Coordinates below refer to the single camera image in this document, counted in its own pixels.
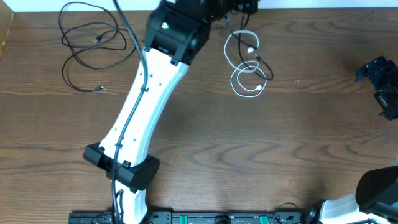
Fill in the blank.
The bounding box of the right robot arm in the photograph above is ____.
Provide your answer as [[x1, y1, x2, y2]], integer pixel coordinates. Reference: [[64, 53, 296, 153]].
[[305, 56, 397, 224]]

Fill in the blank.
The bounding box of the short black usb cable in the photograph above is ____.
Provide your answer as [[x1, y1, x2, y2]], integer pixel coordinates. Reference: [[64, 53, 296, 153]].
[[229, 12, 275, 81]]

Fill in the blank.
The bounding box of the long black usb cable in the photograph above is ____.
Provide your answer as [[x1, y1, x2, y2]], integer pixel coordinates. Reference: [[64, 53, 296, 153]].
[[58, 1, 137, 93]]

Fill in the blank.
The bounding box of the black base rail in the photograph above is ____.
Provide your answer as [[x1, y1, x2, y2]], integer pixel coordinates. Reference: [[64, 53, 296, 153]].
[[68, 210, 306, 224]]

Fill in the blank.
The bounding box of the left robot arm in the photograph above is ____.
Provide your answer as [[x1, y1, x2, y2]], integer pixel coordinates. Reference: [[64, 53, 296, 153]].
[[83, 0, 258, 223]]

